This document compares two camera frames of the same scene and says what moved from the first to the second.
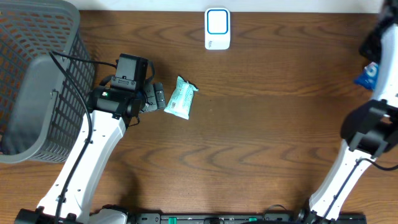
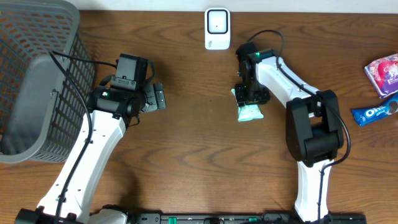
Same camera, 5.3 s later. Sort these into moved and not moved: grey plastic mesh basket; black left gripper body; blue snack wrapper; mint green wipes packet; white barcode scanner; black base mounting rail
Moved: blue snack wrapper; mint green wipes packet
Not moved: black base mounting rail; white barcode scanner; grey plastic mesh basket; black left gripper body
